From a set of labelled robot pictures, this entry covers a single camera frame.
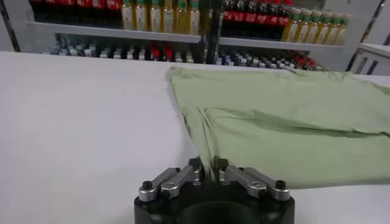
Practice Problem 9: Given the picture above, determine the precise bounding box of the red cap cola bottle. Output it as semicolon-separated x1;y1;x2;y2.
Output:
233;0;246;38
105;0;122;27
244;0;257;38
162;43;174;61
44;0;60;24
91;0;107;27
266;0;278;40
76;0;92;26
223;0;235;37
255;0;268;39
29;0;45;24
304;56;317;71
276;0;289;40
150;42;161;61
59;0;77;25
292;54;305;71

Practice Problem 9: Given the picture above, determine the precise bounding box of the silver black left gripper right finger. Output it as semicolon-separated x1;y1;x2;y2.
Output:
213;156;291;202

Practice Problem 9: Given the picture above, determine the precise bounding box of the light green shirt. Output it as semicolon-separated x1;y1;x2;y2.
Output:
166;66;390;189

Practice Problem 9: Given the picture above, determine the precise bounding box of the white side table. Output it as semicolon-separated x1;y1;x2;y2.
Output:
346;42;390;76

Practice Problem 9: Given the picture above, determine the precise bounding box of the black framed glass cooler door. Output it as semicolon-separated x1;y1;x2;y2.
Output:
0;0;22;53
346;0;386;72

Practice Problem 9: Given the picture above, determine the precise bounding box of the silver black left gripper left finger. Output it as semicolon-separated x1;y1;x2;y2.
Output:
138;156;204;203

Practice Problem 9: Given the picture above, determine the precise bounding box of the beverage display shelf unit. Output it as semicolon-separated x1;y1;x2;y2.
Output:
26;0;351;72

